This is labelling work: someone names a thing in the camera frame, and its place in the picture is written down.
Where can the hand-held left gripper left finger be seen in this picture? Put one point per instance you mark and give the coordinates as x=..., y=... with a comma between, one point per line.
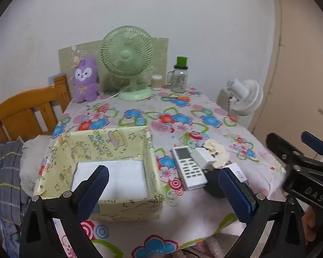
x=95, y=188

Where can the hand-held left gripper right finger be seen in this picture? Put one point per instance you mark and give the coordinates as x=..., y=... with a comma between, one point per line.
x=236, y=196

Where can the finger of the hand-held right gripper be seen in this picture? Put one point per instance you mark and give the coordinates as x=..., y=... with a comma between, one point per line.
x=280, y=146
x=313, y=141

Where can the small white cardboard box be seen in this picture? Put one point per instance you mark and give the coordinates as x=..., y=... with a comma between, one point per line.
x=239, y=174

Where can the small black object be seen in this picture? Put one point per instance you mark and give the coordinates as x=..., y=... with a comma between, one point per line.
x=214, y=185

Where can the yellow patterned storage box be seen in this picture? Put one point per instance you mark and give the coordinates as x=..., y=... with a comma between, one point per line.
x=129, y=209

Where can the round cartoon cup lid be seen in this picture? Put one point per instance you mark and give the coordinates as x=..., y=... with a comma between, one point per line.
x=219, y=153

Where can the white charger adapter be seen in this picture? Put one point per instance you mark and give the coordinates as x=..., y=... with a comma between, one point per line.
x=203, y=158

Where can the white remote control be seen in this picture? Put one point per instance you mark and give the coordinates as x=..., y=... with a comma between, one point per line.
x=189, y=170

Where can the person's right hand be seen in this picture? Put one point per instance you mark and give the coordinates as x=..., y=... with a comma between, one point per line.
x=310, y=225

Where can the white standing fan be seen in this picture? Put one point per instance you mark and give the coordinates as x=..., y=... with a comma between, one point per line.
x=247, y=94

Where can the white pillow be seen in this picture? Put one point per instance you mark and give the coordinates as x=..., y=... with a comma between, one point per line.
x=32, y=156

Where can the beige door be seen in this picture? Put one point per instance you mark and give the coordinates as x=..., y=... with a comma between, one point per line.
x=298, y=59

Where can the blue plaid blanket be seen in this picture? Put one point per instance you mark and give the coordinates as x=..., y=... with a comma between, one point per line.
x=5, y=172

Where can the floral tablecloth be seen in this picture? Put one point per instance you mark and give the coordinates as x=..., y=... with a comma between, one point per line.
x=177, y=118

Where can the wooden bed headboard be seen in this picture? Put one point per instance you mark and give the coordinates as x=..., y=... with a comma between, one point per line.
x=24, y=104

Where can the purple plush toy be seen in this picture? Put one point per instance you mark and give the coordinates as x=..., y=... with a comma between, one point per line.
x=84, y=72

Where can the glass mug jar green lid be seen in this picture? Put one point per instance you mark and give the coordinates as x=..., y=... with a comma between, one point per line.
x=179, y=80

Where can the cotton swab jar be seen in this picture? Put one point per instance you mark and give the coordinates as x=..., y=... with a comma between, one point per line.
x=156, y=83

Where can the beige patterned backing board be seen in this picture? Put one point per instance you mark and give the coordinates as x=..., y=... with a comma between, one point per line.
x=67, y=56

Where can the green desk fan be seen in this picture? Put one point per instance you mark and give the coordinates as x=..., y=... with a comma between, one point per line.
x=126, y=56

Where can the blue paper on wall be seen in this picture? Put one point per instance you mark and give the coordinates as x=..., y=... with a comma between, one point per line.
x=52, y=80

